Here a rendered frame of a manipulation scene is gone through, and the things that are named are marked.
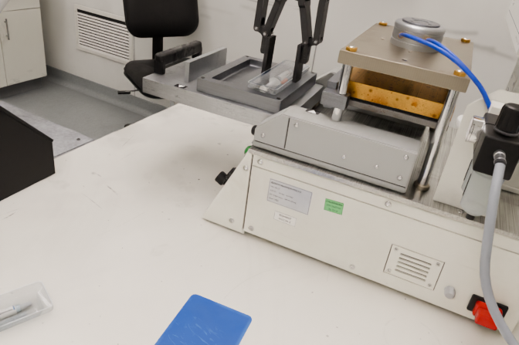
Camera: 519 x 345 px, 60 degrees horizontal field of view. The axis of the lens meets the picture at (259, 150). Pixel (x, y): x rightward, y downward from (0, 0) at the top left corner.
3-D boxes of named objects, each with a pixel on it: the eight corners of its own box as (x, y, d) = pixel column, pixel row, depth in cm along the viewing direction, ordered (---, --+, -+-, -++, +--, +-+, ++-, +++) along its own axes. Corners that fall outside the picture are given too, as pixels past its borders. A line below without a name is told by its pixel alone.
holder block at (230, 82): (315, 84, 94) (317, 72, 92) (279, 114, 77) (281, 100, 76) (244, 65, 99) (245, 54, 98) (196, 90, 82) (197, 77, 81)
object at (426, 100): (453, 93, 83) (471, 42, 79) (446, 135, 65) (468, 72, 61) (363, 72, 89) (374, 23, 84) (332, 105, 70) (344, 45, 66)
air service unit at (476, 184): (486, 187, 62) (528, 86, 56) (487, 245, 50) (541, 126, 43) (447, 175, 64) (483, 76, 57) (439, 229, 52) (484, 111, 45)
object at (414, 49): (493, 97, 84) (520, 28, 78) (497, 165, 58) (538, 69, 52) (365, 67, 92) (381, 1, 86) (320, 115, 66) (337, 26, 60)
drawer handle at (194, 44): (201, 59, 100) (203, 41, 98) (161, 75, 87) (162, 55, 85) (194, 56, 100) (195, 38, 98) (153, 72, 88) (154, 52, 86)
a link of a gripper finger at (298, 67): (303, 42, 82) (306, 42, 82) (297, 78, 86) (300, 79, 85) (297, 45, 80) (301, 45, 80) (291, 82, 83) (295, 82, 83)
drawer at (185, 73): (320, 102, 96) (328, 66, 92) (283, 139, 77) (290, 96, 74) (201, 69, 105) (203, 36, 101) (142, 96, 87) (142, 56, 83)
